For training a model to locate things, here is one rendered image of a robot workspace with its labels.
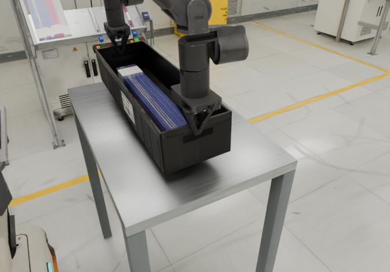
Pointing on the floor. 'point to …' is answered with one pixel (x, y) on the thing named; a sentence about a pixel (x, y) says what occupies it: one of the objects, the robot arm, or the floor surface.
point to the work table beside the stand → (94, 138)
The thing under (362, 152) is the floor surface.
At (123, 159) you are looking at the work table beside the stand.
